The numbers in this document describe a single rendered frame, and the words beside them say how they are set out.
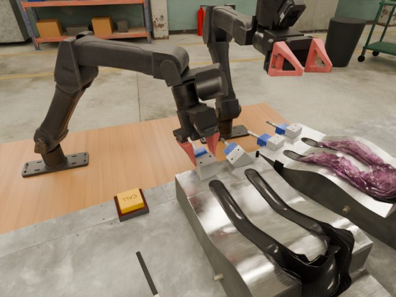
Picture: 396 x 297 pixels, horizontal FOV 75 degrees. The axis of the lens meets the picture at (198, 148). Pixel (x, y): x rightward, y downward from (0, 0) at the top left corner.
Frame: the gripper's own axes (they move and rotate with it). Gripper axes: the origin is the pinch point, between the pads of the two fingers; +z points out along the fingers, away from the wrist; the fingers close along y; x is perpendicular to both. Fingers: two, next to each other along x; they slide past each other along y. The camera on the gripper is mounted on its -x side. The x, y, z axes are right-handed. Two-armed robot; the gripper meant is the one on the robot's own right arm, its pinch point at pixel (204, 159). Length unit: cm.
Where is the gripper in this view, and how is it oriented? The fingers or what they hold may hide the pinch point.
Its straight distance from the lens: 66.5
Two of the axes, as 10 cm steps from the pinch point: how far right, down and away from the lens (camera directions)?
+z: 2.7, 9.1, 3.3
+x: -3.5, -2.3, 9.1
